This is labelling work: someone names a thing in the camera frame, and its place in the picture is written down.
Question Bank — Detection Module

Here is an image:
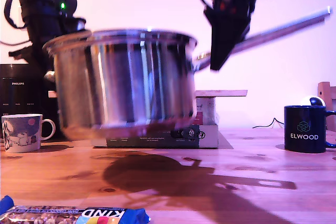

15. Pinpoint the dark blue Elwood mug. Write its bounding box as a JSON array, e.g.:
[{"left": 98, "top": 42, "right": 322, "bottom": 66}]
[{"left": 283, "top": 105, "right": 336, "bottom": 154}]

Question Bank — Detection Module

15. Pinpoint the wooden chair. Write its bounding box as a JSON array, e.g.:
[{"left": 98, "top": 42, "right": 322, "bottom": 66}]
[{"left": 317, "top": 81, "right": 336, "bottom": 133}]

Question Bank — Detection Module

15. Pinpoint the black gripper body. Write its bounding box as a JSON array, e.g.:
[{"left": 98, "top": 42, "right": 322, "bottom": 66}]
[{"left": 204, "top": 0, "right": 260, "bottom": 19}]

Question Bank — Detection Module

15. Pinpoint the Kind snack bar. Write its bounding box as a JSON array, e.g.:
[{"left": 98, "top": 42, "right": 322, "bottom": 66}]
[{"left": 0, "top": 195, "right": 151, "bottom": 224}]

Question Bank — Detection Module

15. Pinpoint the white cartoon print mug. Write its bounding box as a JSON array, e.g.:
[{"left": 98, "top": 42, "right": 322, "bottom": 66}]
[{"left": 1, "top": 113, "right": 57, "bottom": 154}]

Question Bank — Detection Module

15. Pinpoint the black Philips rice cooker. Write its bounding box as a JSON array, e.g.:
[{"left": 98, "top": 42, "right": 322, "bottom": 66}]
[{"left": 0, "top": 63, "right": 60, "bottom": 141}]

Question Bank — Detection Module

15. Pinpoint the cardboard tray of cans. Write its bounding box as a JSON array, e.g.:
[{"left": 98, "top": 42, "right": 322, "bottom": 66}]
[{"left": 91, "top": 97, "right": 220, "bottom": 150}]

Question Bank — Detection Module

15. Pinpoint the can with red label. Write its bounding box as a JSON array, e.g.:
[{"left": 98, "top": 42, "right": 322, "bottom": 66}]
[{"left": 195, "top": 97, "right": 217, "bottom": 126}]

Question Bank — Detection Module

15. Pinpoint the light wooden shelf board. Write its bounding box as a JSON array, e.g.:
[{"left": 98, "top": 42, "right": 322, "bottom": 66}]
[{"left": 48, "top": 89, "right": 248, "bottom": 99}]

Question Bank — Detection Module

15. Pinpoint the thin black camera cable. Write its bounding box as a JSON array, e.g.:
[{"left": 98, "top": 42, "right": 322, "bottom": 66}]
[{"left": 252, "top": 117, "right": 286, "bottom": 130}]

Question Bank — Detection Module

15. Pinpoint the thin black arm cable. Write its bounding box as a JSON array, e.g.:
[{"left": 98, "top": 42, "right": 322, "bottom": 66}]
[{"left": 0, "top": 39, "right": 33, "bottom": 47}]

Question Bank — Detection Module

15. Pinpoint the large stainless steel pot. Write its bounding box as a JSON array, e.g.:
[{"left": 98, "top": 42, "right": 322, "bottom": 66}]
[{"left": 42, "top": 5, "right": 333, "bottom": 141}]

